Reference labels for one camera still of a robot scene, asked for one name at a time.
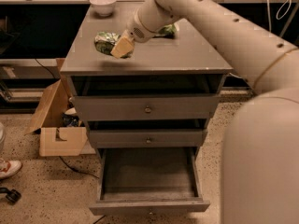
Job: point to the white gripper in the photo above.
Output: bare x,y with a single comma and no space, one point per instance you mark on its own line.
135,29

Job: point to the green crushed can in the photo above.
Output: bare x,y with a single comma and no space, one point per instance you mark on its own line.
105,41

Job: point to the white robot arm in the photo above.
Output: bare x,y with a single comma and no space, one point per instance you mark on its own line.
260,154

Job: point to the grey top drawer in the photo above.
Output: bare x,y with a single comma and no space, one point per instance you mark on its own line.
108,108

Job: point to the grey drawer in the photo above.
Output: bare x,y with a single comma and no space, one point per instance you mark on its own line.
147,138
108,108

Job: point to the grey drawer cabinet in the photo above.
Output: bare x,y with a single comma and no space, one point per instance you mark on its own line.
183,65

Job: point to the grey middle drawer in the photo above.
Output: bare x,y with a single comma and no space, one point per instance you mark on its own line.
147,138

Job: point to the open bottom drawer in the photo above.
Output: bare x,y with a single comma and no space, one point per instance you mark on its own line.
143,181

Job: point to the green snack bag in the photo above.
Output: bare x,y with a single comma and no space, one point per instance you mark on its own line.
167,31

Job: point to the white ceramic bowl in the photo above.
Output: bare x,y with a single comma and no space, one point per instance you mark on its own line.
103,7

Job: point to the open cardboard box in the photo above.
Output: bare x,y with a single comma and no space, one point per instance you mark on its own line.
56,139

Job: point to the white red sneaker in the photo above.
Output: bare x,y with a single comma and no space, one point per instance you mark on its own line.
9,168

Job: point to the black caster wheel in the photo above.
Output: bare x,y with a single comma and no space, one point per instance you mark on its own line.
11,194

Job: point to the metal wall rail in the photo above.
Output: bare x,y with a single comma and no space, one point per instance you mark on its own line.
29,69

